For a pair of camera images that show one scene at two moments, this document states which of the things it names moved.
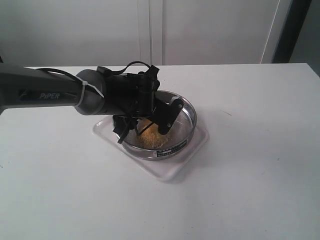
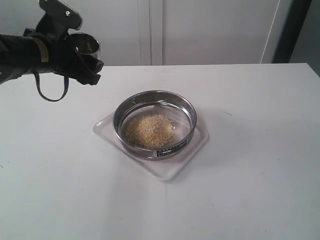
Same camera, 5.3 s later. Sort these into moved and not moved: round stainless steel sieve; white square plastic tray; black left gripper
Moved: black left gripper
Not moved: white square plastic tray; round stainless steel sieve
